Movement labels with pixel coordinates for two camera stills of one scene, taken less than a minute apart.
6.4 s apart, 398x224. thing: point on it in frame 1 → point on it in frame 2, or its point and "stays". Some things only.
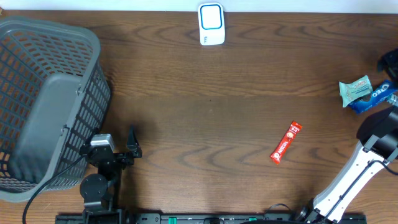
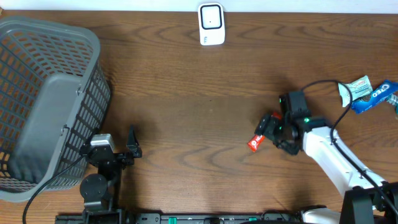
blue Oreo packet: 379,96 stays
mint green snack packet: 351,91 stays
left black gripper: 133,150 stays
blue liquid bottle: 393,99 stays
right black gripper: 389,60 → 265,126
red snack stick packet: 285,142 → 255,141
